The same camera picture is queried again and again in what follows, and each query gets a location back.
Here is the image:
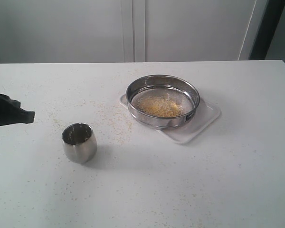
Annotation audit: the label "stainless steel cup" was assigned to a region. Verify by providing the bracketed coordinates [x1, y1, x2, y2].
[61, 123, 97, 164]

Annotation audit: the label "yellow millet grains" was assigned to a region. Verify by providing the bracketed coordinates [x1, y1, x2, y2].
[137, 97, 183, 118]

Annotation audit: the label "round stainless steel sieve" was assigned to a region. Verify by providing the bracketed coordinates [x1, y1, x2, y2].
[125, 75, 200, 130]

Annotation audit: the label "white cabinet doors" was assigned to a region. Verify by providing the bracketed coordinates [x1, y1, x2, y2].
[0, 0, 267, 63]

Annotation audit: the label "white plastic tray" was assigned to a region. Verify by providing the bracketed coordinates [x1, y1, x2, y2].
[119, 94, 222, 145]

